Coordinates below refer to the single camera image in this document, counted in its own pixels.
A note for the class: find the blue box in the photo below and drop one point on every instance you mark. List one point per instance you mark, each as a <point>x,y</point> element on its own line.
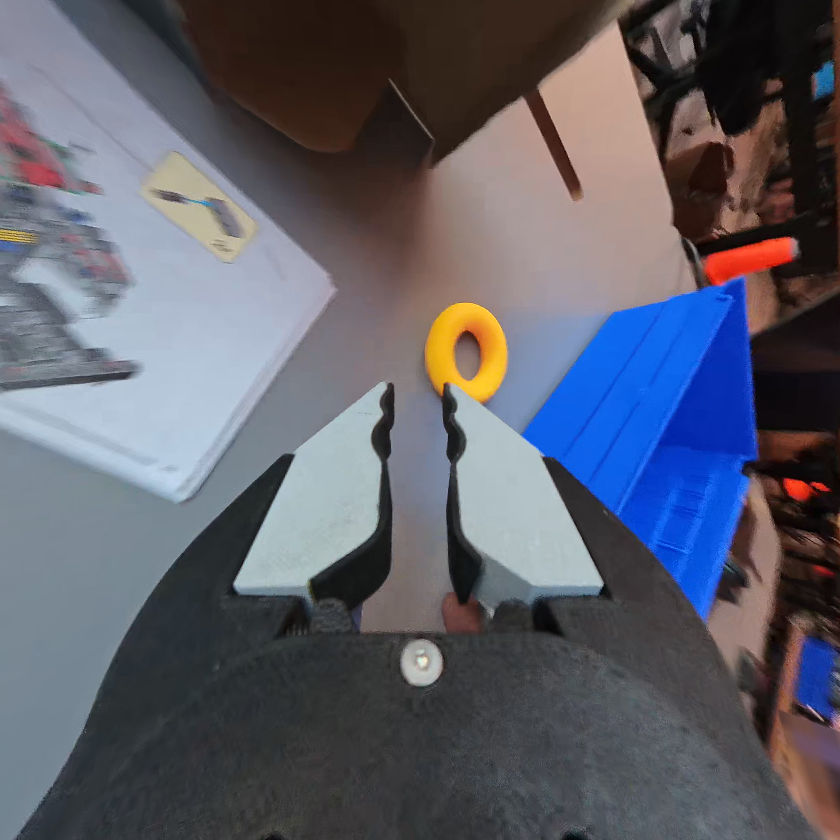
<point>817,676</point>

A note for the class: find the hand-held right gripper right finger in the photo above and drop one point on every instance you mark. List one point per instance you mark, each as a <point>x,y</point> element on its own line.
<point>518,525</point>

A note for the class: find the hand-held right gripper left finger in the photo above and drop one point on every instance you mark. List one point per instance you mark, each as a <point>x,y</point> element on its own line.
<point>321,512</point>

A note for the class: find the person's right hand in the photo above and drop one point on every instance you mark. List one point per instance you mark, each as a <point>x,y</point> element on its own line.
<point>463,617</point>

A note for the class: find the blue plastic bin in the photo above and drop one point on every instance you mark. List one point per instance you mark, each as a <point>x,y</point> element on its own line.
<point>656,407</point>

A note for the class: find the open lego instruction booklet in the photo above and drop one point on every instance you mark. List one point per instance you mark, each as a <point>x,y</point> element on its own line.
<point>197,328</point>

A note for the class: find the cardboard poster board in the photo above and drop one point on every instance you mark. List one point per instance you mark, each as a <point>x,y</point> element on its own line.
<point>315,65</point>

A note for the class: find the orange foam cylinder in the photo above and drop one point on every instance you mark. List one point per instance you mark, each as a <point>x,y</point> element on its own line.
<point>748,259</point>

